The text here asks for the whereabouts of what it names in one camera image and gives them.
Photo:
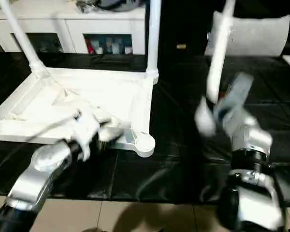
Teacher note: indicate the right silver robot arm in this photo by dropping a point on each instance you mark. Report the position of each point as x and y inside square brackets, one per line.
[251, 157]

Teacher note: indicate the grey pillow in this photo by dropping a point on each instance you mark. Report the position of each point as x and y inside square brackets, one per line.
[258, 36]

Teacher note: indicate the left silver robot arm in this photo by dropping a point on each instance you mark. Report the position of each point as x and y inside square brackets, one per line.
[33, 174]

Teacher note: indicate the white plastic table top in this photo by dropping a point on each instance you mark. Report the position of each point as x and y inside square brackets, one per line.
[62, 96]

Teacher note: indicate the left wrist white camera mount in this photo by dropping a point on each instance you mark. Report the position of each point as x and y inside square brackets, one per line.
[87, 130]

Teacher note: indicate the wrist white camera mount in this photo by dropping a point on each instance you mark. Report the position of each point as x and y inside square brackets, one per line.
[236, 94]
[87, 130]

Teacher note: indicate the white cup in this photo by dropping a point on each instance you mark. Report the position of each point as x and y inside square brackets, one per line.
[128, 50]

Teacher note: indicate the red bottle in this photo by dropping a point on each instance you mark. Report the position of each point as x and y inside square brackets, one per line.
[88, 46]

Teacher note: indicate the black tangled item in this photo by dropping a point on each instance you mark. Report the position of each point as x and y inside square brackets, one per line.
[85, 4]

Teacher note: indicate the black work surface mat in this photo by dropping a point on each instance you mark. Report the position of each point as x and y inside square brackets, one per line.
[183, 96]

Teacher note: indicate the white sideboard with glass doors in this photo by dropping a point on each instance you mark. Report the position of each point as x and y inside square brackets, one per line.
[62, 24]

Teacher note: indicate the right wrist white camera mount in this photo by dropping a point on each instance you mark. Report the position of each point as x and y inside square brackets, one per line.
[236, 94]

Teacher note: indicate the white plastic table leg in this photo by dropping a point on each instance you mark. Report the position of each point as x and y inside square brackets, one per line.
[217, 60]
[21, 36]
[152, 36]

